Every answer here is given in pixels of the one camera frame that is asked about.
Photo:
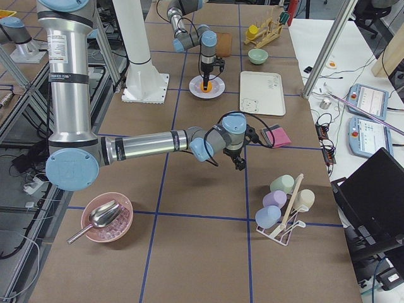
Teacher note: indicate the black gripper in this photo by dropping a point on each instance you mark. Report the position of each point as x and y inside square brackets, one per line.
[233, 153]
[206, 68]

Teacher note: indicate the orange fruit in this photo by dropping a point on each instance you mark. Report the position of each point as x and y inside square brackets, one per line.
[206, 87]

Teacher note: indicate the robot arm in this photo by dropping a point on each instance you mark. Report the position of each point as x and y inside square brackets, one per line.
[76, 152]
[192, 31]

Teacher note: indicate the cream bear tray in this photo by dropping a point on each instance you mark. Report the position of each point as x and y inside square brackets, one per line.
[261, 93]

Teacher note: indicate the white plate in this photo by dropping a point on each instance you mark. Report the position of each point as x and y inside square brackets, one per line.
[216, 87]

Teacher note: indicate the wooden cutting board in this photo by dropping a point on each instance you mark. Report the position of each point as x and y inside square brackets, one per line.
[224, 45]

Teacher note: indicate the pink cloth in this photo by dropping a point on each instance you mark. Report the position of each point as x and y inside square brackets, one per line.
[285, 140]

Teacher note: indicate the green plastic cup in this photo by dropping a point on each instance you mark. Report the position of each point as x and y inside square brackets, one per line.
[283, 183]

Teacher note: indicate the grey cloth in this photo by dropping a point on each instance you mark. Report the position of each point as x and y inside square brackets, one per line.
[269, 135]

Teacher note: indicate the purple plastic cup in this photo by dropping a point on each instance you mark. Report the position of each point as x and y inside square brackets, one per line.
[276, 198]

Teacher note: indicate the green bowl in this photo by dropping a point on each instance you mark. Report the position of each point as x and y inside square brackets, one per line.
[257, 56]

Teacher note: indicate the blue plastic cup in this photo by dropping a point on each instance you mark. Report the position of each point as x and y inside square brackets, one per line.
[268, 216]

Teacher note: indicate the yellow mug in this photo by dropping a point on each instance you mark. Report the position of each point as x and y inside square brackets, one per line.
[252, 32]

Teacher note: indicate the beige plastic cup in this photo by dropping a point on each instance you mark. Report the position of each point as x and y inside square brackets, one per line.
[305, 198]

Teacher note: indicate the wooden dish rack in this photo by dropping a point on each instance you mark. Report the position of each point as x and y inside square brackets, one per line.
[269, 30]

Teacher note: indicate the dark green mug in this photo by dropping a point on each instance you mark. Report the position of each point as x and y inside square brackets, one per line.
[283, 18]

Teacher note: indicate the small metal cylinder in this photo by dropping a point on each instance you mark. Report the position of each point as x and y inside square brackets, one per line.
[325, 103]

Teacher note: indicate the fried egg toy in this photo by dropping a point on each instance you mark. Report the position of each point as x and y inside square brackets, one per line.
[331, 65]

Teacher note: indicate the teach pendant tablet near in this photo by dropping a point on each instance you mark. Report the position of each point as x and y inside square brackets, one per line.
[366, 137]

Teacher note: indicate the teach pendant tablet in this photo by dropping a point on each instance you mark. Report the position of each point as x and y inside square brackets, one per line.
[366, 137]
[371, 100]

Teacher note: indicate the pink bowl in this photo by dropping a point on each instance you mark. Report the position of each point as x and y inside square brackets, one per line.
[118, 227]

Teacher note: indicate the black laptop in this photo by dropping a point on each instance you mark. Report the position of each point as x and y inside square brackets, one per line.
[372, 201]

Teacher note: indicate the metal scoop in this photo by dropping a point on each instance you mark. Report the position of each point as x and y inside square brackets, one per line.
[100, 217]

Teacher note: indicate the teach pendant tablet far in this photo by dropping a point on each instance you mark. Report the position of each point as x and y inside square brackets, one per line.
[371, 100]

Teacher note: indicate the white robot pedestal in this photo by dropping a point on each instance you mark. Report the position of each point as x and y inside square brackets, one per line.
[144, 83]

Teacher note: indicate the white wire cup rack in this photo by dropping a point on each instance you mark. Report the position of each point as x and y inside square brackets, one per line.
[282, 231]

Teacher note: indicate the aluminium frame post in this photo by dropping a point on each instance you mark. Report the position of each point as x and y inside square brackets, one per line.
[337, 27]

